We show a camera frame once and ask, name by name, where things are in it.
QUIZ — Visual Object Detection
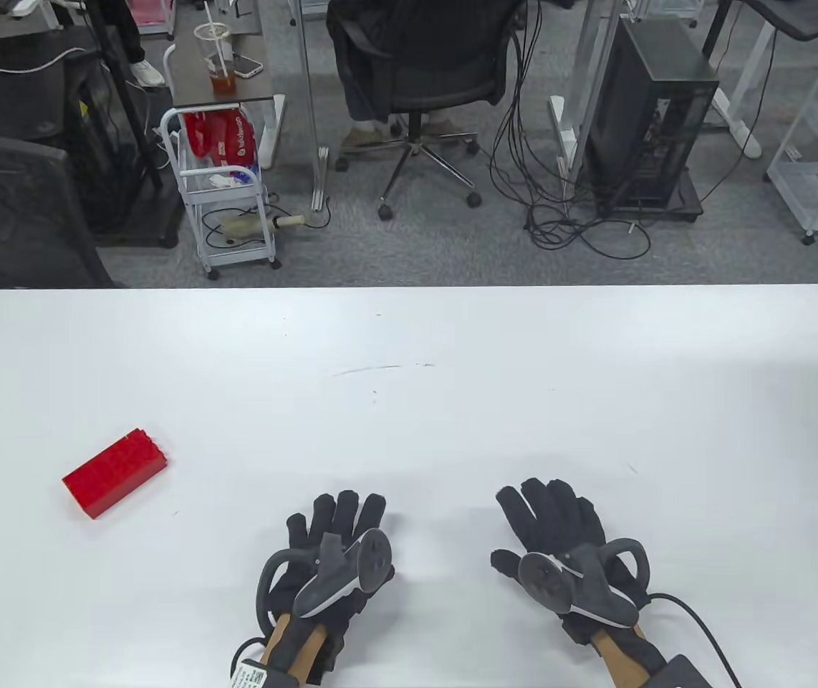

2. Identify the person's left hand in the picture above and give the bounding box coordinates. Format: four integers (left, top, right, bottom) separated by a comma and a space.
268, 489, 395, 640

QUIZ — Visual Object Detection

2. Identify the person's right hand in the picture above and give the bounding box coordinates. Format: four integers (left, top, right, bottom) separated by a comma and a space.
490, 479, 648, 647

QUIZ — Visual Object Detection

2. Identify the stack of red toy bricks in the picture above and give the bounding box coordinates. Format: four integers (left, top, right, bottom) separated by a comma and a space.
62, 428, 170, 520

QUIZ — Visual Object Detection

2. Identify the person's left forearm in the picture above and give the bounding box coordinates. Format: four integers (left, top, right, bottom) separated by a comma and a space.
255, 616, 352, 688

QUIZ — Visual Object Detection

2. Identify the grey tracking controller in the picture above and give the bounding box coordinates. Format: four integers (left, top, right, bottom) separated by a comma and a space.
257, 529, 395, 635
516, 537, 652, 631

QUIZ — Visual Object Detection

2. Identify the white rolling cart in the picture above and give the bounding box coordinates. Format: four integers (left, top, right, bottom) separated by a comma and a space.
160, 106, 284, 280

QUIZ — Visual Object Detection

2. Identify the beige handheld tool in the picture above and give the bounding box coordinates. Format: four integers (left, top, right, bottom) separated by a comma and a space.
219, 213, 306, 241

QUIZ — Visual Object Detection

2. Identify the black tower dolly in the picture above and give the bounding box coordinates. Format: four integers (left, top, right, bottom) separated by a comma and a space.
595, 168, 705, 223

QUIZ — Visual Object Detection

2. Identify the black floor stand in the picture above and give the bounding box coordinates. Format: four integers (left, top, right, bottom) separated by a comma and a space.
83, 0, 184, 249

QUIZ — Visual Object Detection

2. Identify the white and blue packet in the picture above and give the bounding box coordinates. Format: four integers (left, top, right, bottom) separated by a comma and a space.
207, 166, 259, 190

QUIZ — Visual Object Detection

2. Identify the red printed plastic bag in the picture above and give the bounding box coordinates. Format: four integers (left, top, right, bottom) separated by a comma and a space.
183, 109, 261, 171

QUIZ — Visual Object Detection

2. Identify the white desk leg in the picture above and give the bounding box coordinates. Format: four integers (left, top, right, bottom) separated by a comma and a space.
710, 0, 764, 160

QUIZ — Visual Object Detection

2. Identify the black swivel office chair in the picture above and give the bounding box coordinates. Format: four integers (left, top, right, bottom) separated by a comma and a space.
327, 0, 528, 219

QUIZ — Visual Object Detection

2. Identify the black computer tower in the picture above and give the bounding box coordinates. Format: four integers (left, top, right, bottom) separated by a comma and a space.
584, 16, 721, 216

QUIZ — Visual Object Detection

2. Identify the clear plastic drink cup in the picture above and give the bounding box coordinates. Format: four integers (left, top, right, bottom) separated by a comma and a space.
193, 21, 239, 99

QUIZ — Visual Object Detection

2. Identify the black mesh office chair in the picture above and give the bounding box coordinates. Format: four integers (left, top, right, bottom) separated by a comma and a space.
0, 131, 117, 289

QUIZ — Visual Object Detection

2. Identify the brown side table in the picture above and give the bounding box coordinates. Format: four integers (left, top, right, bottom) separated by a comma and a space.
168, 11, 288, 171

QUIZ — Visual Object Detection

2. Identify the white drinking straw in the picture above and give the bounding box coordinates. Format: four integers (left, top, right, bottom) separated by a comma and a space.
203, 0, 232, 76

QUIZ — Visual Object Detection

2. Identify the grey mesh chair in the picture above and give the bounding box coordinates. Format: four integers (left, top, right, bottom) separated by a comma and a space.
0, 32, 105, 140

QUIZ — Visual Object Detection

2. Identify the pink box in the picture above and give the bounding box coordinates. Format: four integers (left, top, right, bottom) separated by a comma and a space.
126, 0, 175, 28

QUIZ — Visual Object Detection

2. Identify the dark desk top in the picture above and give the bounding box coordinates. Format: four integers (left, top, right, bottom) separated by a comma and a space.
738, 0, 818, 42

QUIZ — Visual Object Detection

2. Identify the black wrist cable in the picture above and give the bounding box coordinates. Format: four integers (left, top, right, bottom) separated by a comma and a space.
645, 591, 745, 688

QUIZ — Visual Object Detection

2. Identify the bundle of black cables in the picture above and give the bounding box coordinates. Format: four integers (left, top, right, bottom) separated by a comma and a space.
488, 0, 782, 260

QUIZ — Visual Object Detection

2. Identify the aluminium frame post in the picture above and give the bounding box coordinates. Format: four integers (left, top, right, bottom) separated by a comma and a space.
287, 0, 331, 212

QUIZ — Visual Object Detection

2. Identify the white desk frame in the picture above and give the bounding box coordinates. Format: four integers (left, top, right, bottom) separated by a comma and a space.
568, 0, 630, 176

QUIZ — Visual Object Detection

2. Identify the white cable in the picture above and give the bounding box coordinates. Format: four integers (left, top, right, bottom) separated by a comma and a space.
0, 47, 87, 75

